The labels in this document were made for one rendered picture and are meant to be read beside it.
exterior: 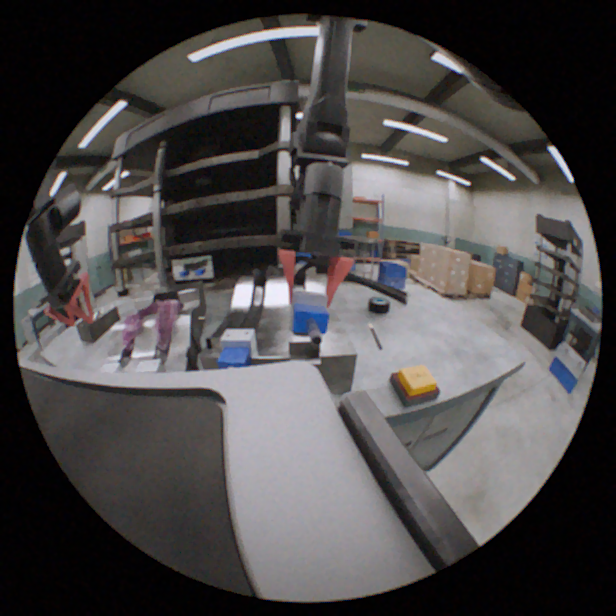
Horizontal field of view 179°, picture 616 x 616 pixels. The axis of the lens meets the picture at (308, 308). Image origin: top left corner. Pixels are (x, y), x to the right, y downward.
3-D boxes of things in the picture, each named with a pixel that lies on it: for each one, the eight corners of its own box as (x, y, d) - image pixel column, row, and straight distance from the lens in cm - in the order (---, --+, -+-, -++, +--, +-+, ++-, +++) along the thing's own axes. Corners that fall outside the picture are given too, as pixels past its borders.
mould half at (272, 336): (351, 392, 39) (361, 328, 31) (212, 394, 41) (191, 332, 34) (318, 299, 81) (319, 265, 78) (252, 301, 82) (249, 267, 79)
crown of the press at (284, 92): (297, 155, 104) (299, 76, 138) (105, 206, 164) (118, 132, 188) (295, 188, 190) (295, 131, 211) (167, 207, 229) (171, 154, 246)
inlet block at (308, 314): (336, 365, 22) (346, 316, 20) (288, 362, 21) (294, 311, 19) (319, 325, 34) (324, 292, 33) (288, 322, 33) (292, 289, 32)
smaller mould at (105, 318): (94, 343, 90) (88, 326, 88) (80, 340, 103) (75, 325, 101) (121, 320, 100) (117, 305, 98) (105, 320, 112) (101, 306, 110)
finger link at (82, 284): (85, 309, 45) (63, 270, 42) (106, 304, 40) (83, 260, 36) (73, 339, 42) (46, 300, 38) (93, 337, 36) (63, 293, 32)
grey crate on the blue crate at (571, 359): (581, 373, 350) (586, 363, 347) (577, 380, 310) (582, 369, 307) (560, 351, 358) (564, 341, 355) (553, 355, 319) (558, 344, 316)
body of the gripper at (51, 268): (58, 280, 45) (44, 246, 43) (84, 268, 37) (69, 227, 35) (43, 308, 42) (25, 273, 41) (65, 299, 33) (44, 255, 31)
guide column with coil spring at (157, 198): (178, 341, 142) (165, 140, 144) (171, 340, 145) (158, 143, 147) (181, 337, 146) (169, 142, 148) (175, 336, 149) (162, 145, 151)
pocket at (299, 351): (321, 373, 34) (322, 355, 32) (289, 375, 34) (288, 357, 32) (318, 358, 38) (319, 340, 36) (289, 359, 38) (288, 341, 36)
